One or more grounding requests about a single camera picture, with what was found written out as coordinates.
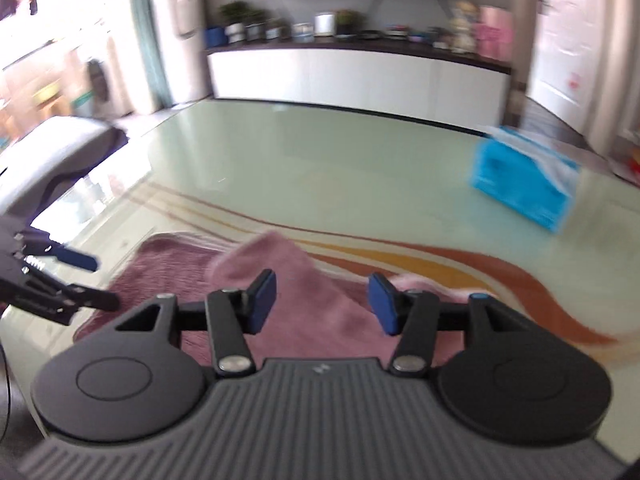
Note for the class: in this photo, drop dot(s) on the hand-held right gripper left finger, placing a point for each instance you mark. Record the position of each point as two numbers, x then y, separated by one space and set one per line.
262 300

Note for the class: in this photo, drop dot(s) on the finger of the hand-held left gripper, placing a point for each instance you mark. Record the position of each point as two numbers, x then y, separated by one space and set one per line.
95 301
75 259

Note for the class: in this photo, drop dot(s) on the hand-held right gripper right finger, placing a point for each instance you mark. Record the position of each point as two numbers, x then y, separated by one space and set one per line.
385 305

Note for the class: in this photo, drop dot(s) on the pink towel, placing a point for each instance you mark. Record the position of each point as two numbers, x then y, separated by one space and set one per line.
325 305

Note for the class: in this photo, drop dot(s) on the grey fabric chair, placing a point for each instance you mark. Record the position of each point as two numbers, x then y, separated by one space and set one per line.
60 150

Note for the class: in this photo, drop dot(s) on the blue tissue box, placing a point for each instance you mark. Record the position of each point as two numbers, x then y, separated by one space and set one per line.
515 185

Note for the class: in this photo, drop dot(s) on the white TV cabinet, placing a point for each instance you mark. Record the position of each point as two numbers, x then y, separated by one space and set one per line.
350 80

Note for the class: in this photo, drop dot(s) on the green curtain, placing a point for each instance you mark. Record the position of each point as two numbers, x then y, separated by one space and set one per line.
150 35

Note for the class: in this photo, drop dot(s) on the standing air conditioner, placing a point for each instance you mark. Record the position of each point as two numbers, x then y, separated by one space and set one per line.
182 35

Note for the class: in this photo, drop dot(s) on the small potted plant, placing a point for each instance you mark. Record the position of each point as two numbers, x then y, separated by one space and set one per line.
256 30
276 32

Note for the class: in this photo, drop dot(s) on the potted plant in white pot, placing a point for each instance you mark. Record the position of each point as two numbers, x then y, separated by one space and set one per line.
235 32

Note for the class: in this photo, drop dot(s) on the black desk telephone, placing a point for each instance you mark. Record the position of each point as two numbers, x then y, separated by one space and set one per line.
372 35

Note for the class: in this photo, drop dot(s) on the glass jar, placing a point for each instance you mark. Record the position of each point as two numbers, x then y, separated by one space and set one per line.
436 37

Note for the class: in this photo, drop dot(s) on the stack of books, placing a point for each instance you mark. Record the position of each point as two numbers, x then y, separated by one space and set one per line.
396 31

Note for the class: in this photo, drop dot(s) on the grass plant in dark pot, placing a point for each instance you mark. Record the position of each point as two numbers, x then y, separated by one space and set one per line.
347 22

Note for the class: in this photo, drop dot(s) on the doll bouquet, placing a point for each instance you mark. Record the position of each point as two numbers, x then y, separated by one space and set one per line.
462 25

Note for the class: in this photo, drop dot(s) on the pink gift box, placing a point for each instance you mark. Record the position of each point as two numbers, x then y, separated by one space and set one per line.
495 35

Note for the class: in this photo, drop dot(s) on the white door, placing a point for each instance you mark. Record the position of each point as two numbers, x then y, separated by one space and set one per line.
575 35

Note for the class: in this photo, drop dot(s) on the small photo frame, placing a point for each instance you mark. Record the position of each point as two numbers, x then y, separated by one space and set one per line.
302 32

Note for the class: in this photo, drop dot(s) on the white photo frame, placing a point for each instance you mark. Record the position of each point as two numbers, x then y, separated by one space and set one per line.
325 25

